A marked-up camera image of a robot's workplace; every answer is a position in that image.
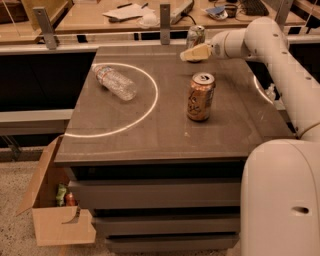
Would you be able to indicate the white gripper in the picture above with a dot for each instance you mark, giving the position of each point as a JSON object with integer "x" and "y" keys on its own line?
{"x": 217, "y": 47}

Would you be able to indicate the green white 7up can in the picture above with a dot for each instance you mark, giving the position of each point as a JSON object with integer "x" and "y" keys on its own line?
{"x": 195, "y": 36}

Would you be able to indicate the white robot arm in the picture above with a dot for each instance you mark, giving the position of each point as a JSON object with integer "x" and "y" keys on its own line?
{"x": 280, "y": 187}

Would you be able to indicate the orange soda can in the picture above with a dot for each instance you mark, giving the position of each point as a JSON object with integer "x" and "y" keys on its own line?
{"x": 200, "y": 96}

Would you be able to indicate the clear bottle behind table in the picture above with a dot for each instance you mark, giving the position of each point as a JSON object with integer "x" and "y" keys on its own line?
{"x": 270, "y": 92}

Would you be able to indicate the clear plastic water bottle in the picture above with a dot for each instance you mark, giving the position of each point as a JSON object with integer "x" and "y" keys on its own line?
{"x": 115, "y": 82}

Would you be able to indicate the red can in box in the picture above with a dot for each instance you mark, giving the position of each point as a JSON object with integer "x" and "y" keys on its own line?
{"x": 70, "y": 200}

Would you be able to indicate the white power strip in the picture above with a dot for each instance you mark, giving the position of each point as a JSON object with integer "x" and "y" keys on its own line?
{"x": 178, "y": 13}

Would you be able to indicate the small dark bowl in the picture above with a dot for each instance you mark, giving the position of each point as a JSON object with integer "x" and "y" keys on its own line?
{"x": 231, "y": 10}

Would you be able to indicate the white face mask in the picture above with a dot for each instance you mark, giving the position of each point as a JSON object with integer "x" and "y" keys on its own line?
{"x": 148, "y": 20}

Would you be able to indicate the black keyboard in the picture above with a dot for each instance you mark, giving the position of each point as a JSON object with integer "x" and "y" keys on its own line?
{"x": 254, "y": 8}

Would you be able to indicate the white papers on desk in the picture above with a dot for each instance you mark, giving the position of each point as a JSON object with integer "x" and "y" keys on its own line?
{"x": 129, "y": 11}

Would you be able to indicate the grey drawer cabinet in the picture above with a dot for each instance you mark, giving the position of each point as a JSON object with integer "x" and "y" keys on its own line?
{"x": 153, "y": 179}

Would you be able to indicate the green snack bag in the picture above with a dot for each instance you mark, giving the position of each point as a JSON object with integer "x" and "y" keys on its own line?
{"x": 61, "y": 192}

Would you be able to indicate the brown cardboard box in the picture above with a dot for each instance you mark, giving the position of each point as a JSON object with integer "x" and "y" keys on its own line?
{"x": 54, "y": 225}

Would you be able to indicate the metal bracket middle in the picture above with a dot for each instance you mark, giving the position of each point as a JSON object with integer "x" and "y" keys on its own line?
{"x": 165, "y": 23}

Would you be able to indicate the metal bracket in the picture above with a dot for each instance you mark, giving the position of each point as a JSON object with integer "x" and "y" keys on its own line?
{"x": 283, "y": 11}
{"x": 46, "y": 27}
{"x": 165, "y": 23}

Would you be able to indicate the metal bracket right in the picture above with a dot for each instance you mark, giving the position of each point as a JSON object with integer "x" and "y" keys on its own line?
{"x": 283, "y": 11}

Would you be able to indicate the metal bracket left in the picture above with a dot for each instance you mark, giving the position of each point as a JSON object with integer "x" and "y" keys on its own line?
{"x": 46, "y": 27}

